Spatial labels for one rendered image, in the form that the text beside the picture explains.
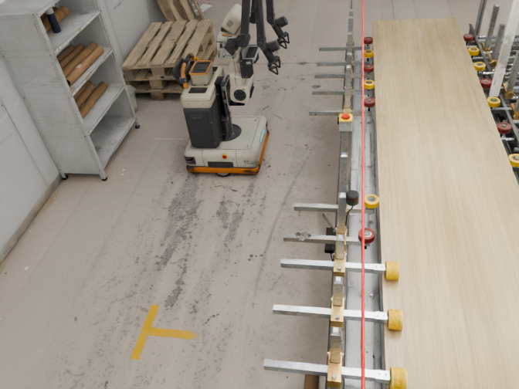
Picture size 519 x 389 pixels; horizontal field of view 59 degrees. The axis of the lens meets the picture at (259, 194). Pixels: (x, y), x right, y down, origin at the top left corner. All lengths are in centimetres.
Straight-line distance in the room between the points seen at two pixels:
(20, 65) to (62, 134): 65
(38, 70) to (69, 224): 126
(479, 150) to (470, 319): 117
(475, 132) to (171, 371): 234
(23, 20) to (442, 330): 335
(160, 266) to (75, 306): 64
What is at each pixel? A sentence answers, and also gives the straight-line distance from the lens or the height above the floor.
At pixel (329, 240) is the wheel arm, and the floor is 86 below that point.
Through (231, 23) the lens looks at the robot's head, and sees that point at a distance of 360.
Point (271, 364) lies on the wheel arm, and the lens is 186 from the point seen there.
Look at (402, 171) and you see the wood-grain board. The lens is 271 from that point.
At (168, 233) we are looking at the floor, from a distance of 377.
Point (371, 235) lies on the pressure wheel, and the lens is 233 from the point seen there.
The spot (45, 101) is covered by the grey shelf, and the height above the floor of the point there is 84.
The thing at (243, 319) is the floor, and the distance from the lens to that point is 313.
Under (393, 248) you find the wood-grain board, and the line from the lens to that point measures 228.
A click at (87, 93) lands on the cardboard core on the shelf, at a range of 475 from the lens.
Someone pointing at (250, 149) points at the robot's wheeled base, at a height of 28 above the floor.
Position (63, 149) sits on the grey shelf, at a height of 36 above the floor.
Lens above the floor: 260
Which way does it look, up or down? 42 degrees down
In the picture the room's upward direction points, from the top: 8 degrees counter-clockwise
